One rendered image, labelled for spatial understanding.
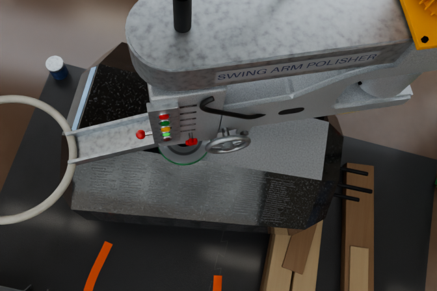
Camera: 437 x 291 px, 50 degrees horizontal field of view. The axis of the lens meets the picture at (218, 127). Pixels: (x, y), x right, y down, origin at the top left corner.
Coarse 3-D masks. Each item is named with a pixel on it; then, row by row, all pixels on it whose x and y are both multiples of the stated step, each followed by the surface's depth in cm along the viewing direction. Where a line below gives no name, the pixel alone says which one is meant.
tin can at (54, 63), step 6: (48, 60) 271; (54, 60) 271; (60, 60) 271; (48, 66) 270; (54, 66) 270; (60, 66) 270; (54, 72) 271; (60, 72) 273; (66, 72) 280; (54, 78) 281; (60, 78) 279
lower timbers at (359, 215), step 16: (352, 176) 267; (368, 176) 267; (352, 192) 263; (352, 208) 261; (368, 208) 261; (352, 224) 258; (368, 224) 258; (352, 240) 255; (368, 240) 255; (368, 272) 250; (368, 288) 247
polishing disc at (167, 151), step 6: (198, 144) 185; (204, 144) 185; (162, 150) 183; (168, 150) 183; (174, 150) 183; (180, 150) 184; (186, 150) 184; (192, 150) 184; (198, 150) 184; (204, 150) 184; (168, 156) 183; (174, 156) 183; (180, 156) 183; (186, 156) 183; (192, 156) 183; (198, 156) 183; (180, 162) 182; (186, 162) 182
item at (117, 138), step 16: (96, 128) 173; (112, 128) 176; (128, 128) 174; (144, 128) 173; (80, 144) 177; (96, 144) 175; (112, 144) 174; (128, 144) 173; (144, 144) 167; (80, 160) 170; (96, 160) 174
